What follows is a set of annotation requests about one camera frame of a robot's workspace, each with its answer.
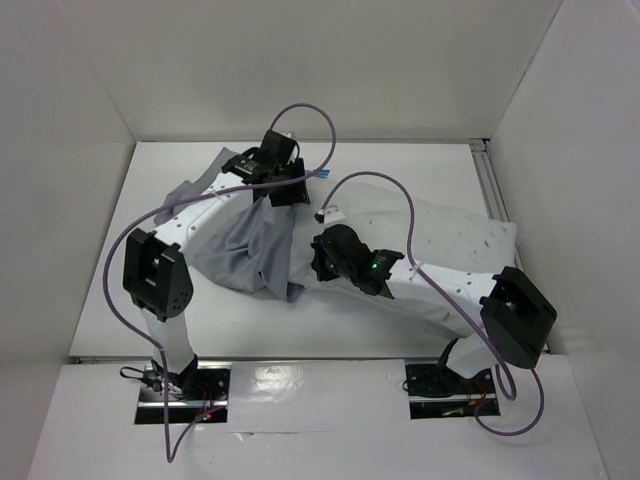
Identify aluminium frame rail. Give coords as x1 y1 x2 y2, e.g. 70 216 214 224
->
469 139 509 222

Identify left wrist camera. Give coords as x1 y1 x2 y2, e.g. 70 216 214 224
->
277 132 300 164

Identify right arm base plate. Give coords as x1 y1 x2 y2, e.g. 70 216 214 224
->
401 360 500 420

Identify white pillow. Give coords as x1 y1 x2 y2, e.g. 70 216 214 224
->
302 181 517 337

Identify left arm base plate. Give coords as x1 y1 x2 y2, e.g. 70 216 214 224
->
120 362 231 425

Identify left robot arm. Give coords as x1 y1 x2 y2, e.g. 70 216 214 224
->
123 130 309 399

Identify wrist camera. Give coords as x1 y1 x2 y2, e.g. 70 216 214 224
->
314 205 346 227
277 132 300 164

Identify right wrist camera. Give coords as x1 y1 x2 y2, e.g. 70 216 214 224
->
314 205 346 227

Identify grey pillowcase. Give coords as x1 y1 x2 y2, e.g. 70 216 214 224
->
158 147 321 305

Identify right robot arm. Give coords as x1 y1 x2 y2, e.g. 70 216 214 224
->
311 224 557 392

